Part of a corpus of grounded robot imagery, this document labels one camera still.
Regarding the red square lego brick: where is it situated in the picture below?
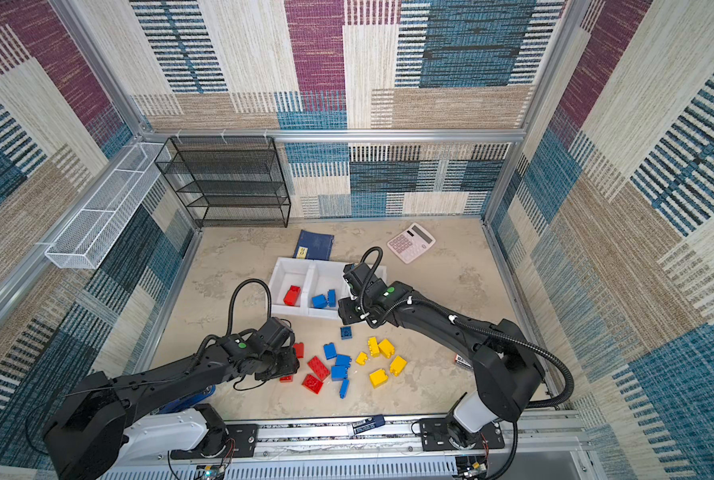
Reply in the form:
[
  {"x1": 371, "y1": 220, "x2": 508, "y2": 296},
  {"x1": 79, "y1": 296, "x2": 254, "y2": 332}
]
[
  {"x1": 293, "y1": 343, "x2": 304, "y2": 359},
  {"x1": 302, "y1": 374, "x2": 323, "y2": 394}
]

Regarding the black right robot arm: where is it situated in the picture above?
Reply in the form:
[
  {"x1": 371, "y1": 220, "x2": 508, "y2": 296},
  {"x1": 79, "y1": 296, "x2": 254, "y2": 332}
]
[{"x1": 338, "y1": 262, "x2": 546, "y2": 449}]

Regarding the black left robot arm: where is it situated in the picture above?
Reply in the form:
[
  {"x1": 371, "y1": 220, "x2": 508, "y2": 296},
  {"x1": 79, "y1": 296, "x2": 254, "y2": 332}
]
[{"x1": 42, "y1": 317, "x2": 299, "y2": 479}]

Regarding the white right bin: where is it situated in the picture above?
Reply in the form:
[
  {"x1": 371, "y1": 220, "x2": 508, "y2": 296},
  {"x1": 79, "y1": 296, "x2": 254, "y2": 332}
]
[{"x1": 355, "y1": 263, "x2": 386, "y2": 288}]

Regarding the white bin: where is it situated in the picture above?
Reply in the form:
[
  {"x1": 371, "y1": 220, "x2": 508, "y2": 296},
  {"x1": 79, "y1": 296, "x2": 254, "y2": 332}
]
[
  {"x1": 265, "y1": 257, "x2": 317, "y2": 317},
  {"x1": 303, "y1": 260, "x2": 349, "y2": 321},
  {"x1": 355, "y1": 263, "x2": 386, "y2": 288}
]

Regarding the blue small lego brick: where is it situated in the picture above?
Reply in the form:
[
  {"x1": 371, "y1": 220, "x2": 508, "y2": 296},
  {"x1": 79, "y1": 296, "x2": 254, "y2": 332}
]
[{"x1": 323, "y1": 343, "x2": 337, "y2": 360}]

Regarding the yellow long lego brick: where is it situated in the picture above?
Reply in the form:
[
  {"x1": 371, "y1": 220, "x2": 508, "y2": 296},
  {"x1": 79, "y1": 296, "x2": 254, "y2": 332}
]
[{"x1": 367, "y1": 337, "x2": 380, "y2": 357}]

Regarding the white middle bin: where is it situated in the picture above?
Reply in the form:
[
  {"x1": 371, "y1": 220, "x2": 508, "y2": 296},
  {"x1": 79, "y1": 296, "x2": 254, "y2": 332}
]
[{"x1": 303, "y1": 260, "x2": 349, "y2": 321}]

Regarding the blue flat lego brick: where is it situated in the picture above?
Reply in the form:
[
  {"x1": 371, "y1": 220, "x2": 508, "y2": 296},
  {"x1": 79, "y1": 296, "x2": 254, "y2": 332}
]
[{"x1": 331, "y1": 365, "x2": 348, "y2": 381}]

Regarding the blue thin lego brick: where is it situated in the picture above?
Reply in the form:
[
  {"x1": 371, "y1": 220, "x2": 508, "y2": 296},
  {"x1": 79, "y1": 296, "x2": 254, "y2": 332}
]
[{"x1": 339, "y1": 379, "x2": 350, "y2": 399}]

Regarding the pink calculator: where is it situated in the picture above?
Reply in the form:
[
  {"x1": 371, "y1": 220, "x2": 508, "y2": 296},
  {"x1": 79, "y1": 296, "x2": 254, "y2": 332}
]
[{"x1": 387, "y1": 223, "x2": 436, "y2": 264}]

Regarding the white left bin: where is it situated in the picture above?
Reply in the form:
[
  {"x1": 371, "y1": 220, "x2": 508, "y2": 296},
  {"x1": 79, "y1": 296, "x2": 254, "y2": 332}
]
[{"x1": 265, "y1": 257, "x2": 317, "y2": 317}]

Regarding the blue notebook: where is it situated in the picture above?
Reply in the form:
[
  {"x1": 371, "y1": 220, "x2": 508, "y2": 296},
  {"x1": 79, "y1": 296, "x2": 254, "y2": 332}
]
[{"x1": 293, "y1": 230, "x2": 335, "y2": 261}]

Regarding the blue label tag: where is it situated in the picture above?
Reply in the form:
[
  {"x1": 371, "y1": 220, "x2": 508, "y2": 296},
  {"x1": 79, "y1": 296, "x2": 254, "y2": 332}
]
[{"x1": 352, "y1": 415, "x2": 386, "y2": 436}]

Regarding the red white small box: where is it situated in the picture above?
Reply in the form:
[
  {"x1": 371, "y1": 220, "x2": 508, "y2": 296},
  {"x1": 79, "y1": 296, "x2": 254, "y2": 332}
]
[{"x1": 454, "y1": 355, "x2": 473, "y2": 370}]

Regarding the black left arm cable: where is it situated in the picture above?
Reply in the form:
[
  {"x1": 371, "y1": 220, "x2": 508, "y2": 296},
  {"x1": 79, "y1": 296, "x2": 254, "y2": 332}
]
[{"x1": 226, "y1": 277, "x2": 274, "y2": 337}]

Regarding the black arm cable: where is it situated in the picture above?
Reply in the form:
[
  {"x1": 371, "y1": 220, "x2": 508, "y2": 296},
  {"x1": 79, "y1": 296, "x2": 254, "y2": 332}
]
[
  {"x1": 226, "y1": 277, "x2": 274, "y2": 337},
  {"x1": 358, "y1": 246, "x2": 575, "y2": 409}
]

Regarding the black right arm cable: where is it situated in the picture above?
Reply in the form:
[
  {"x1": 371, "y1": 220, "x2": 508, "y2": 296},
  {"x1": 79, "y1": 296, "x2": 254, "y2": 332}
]
[{"x1": 358, "y1": 246, "x2": 575, "y2": 409}]

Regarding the black wire mesh shelf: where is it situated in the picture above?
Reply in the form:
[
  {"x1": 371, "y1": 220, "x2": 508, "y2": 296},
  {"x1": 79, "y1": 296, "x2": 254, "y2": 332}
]
[{"x1": 154, "y1": 136, "x2": 291, "y2": 228}]

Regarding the white wire mesh basket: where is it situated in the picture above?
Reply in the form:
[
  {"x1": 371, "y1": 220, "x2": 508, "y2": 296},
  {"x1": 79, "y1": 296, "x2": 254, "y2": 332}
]
[{"x1": 45, "y1": 142, "x2": 162, "y2": 270}]

